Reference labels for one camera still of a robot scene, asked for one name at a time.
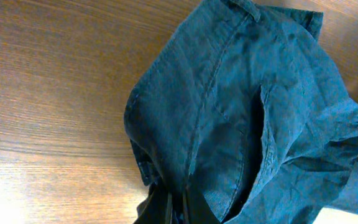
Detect navy blue shorts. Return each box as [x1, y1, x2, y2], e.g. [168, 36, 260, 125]
[124, 0, 358, 223]

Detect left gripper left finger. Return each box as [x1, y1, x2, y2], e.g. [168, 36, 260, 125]
[134, 183, 170, 224]

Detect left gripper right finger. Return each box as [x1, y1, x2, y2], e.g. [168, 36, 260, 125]
[183, 185, 221, 224]

